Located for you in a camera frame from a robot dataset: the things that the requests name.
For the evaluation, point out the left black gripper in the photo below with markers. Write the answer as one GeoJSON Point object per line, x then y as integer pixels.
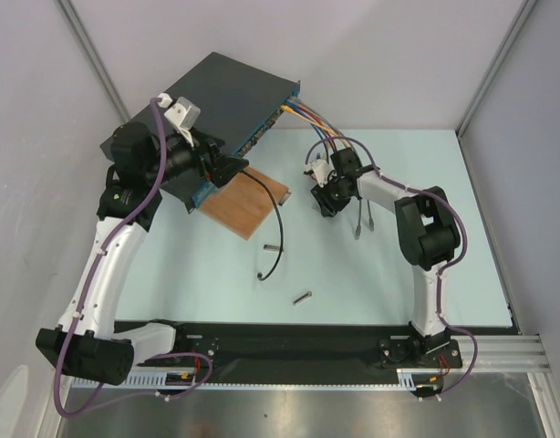
{"type": "Point", "coordinates": [225, 167]}

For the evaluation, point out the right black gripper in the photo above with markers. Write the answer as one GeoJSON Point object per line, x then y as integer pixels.
{"type": "Point", "coordinates": [328, 195]}

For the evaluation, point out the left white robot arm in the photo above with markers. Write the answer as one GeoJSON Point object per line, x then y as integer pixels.
{"type": "Point", "coordinates": [85, 344]}

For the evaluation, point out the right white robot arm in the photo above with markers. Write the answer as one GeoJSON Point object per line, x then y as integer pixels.
{"type": "Point", "coordinates": [427, 231]}

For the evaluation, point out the wooden board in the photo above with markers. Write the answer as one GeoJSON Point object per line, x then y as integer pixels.
{"type": "Point", "coordinates": [240, 206]}

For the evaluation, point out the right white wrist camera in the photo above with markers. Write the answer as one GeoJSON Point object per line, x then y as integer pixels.
{"type": "Point", "coordinates": [320, 170]}

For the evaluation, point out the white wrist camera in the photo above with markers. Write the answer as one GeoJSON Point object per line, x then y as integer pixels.
{"type": "Point", "coordinates": [181, 114]}
{"type": "Point", "coordinates": [320, 170]}

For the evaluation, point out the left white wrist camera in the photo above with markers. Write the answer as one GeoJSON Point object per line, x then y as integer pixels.
{"type": "Point", "coordinates": [181, 114]}

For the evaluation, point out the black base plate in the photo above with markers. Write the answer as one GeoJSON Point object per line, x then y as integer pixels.
{"type": "Point", "coordinates": [313, 350]}

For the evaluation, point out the white cable duct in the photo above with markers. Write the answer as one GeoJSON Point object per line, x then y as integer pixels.
{"type": "Point", "coordinates": [183, 379]}

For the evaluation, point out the aluminium rail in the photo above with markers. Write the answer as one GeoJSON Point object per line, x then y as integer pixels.
{"type": "Point", "coordinates": [510, 354]}

